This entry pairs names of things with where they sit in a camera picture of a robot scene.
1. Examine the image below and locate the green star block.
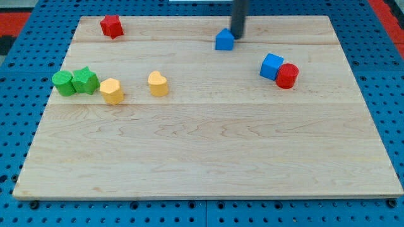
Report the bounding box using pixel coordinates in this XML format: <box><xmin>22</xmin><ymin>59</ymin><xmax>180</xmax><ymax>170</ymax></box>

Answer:
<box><xmin>71</xmin><ymin>66</ymin><xmax>100</xmax><ymax>95</ymax></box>

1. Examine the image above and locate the red star block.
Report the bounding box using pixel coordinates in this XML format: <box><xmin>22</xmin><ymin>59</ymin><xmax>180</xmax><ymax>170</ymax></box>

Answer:
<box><xmin>100</xmin><ymin>15</ymin><xmax>124</xmax><ymax>39</ymax></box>

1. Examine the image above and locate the light wooden board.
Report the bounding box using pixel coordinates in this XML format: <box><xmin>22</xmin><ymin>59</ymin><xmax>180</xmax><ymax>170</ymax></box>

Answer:
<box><xmin>13</xmin><ymin>16</ymin><xmax>403</xmax><ymax>201</ymax></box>

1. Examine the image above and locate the yellow heart block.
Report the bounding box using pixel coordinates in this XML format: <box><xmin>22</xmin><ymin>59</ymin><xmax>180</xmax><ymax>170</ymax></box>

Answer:
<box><xmin>148</xmin><ymin>71</ymin><xmax>169</xmax><ymax>96</ymax></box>

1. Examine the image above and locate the blue pentagon block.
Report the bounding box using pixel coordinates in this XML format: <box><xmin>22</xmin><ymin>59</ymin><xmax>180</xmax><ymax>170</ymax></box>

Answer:
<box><xmin>215</xmin><ymin>28</ymin><xmax>234</xmax><ymax>50</ymax></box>

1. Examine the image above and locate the blue cube block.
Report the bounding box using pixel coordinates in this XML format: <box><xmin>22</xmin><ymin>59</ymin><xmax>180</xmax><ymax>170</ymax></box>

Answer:
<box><xmin>259</xmin><ymin>53</ymin><xmax>284</xmax><ymax>81</ymax></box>

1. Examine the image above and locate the red cylinder block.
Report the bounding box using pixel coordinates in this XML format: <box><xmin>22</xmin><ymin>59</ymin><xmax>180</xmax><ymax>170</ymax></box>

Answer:
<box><xmin>275</xmin><ymin>63</ymin><xmax>299</xmax><ymax>89</ymax></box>

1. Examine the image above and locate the yellow hexagon block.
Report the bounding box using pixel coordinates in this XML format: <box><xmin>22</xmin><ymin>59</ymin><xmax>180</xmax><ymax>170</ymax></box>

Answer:
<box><xmin>100</xmin><ymin>78</ymin><xmax>124</xmax><ymax>105</ymax></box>

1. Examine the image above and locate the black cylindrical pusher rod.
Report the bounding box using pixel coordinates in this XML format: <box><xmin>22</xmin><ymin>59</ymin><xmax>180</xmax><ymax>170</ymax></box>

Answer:
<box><xmin>230</xmin><ymin>0</ymin><xmax>249</xmax><ymax>40</ymax></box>

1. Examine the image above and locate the green cylinder block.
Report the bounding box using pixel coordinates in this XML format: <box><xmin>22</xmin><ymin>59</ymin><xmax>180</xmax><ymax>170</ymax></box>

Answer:
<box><xmin>51</xmin><ymin>71</ymin><xmax>76</xmax><ymax>96</ymax></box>

